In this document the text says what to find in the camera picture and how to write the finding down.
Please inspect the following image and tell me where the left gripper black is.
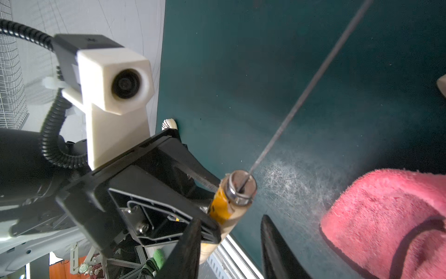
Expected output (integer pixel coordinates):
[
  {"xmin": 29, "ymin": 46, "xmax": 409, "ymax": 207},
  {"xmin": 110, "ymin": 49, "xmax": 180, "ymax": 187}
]
[{"xmin": 1, "ymin": 129, "xmax": 221, "ymax": 279}]

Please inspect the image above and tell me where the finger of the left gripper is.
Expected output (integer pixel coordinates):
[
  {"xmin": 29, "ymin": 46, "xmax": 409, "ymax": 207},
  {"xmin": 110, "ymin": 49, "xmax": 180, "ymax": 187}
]
[{"xmin": 261, "ymin": 215, "xmax": 311, "ymax": 279}]

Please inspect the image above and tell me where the pink rag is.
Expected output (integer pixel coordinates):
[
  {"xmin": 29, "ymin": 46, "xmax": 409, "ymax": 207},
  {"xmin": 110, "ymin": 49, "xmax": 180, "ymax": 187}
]
[{"xmin": 320, "ymin": 169, "xmax": 446, "ymax": 279}]

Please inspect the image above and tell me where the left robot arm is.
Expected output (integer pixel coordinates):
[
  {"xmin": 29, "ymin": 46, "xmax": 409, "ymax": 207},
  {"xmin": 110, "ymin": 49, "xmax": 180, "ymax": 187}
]
[{"xmin": 1, "ymin": 129, "xmax": 258, "ymax": 279}]

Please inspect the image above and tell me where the white rope ball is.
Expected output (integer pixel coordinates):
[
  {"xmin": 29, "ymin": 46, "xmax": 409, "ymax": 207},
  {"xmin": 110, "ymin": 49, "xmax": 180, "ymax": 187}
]
[{"xmin": 161, "ymin": 119, "xmax": 178, "ymax": 130}]

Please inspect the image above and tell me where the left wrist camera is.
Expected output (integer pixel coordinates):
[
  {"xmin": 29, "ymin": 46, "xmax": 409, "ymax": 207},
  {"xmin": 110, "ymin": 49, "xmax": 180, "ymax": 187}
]
[{"xmin": 52, "ymin": 34, "xmax": 154, "ymax": 170}]

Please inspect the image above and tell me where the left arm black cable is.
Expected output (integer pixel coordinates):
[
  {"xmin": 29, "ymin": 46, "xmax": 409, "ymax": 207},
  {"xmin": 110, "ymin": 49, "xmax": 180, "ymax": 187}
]
[{"xmin": 0, "ymin": 18, "xmax": 89, "ymax": 170}]

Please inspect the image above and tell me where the white wire basket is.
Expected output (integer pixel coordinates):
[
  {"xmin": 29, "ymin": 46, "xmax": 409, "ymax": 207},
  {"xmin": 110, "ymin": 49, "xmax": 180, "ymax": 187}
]
[{"xmin": 0, "ymin": 0, "xmax": 29, "ymax": 130}]

